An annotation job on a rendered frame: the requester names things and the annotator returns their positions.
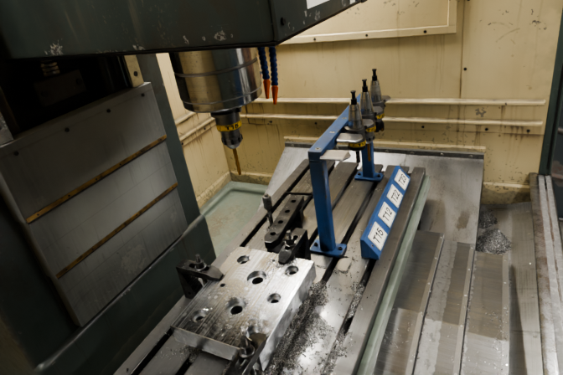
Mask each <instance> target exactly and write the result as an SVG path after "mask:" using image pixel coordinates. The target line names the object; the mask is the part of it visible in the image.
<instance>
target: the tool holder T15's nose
mask: <svg viewBox="0 0 563 375"><path fill-rule="evenodd" d="M221 133H222V138H221V141H222V143H223V144H224V145H226V146H227V147H228V148H229V149H234V148H237V147H238V146H239V145H240V143H241V141H242V139H243V137H242V134H240V128H239V129H237V130H235V131H229V132H221Z"/></svg>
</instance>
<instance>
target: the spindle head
mask: <svg viewBox="0 0 563 375"><path fill-rule="evenodd" d="M359 3H361V0H359V2H357V1H356V0H355V2H354V3H351V4H350V2H349V0H328V1H326V2H324V3H320V4H318V5H317V6H314V7H312V8H309V9H307V0H0V52H1V54H2V56H3V57H4V58H5V59H6V60H5V62H6V63H17V62H30V61H44V60H57V59H83V58H97V57H111V56H124V55H139V54H165V53H178V52H192V51H205V50H219V49H245V48H259V47H273V46H277V45H278V44H281V43H283V42H285V41H287V40H288V39H291V38H293V37H295V36H297V35H298V34H300V33H302V32H304V31H306V30H308V29H310V28H312V27H314V26H316V25H318V24H320V23H322V22H324V21H326V20H328V19H330V18H331V17H333V16H335V15H337V14H339V13H341V12H343V11H345V10H347V9H349V8H351V7H353V6H355V5H357V4H359Z"/></svg>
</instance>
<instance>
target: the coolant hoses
mask: <svg viewBox="0 0 563 375"><path fill-rule="evenodd" d="M275 47H276V46H273V47H268V48H269V50H268V51H269V57H270V62H271V63H270V67H271V69H270V71H271V82H270V81H269V79H270V75H269V70H268V65H267V61H266V56H265V54H266V51H265V50H264V49H265V47H259V48H257V50H258V55H260V56H259V60H260V65H261V69H262V71H261V74H263V75H262V79H263V85H264V90H265V94H266V98H267V99H269V94H270V84H271V93H272V99H273V104H274V105H276V101H277V93H278V82H277V81H278V77H277V76H278V73H277V63H276V62H277V59H276V48H275Z"/></svg>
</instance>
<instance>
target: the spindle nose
mask: <svg viewBox="0 0 563 375"><path fill-rule="evenodd" d="M168 55H169V58H170V61H171V65H172V68H173V72H174V77H175V80H176V84H177V87H178V93H179V96H180V99H181V101H182V102H183V107H184V108H185V109H186V110H189V111H192V112H196V113H212V112H219V111H224V110H232V109H234V108H238V107H241V106H243V105H247V104H250V103H251V102H253V101H254V100H256V99H258V98H259V97H260V95H261V94H262V88H261V85H262V82H261V72H260V68H259V63H258V58H257V57H256V56H257V52H256V48H245V49H219V50H205V51H192V52H178V53H168Z"/></svg>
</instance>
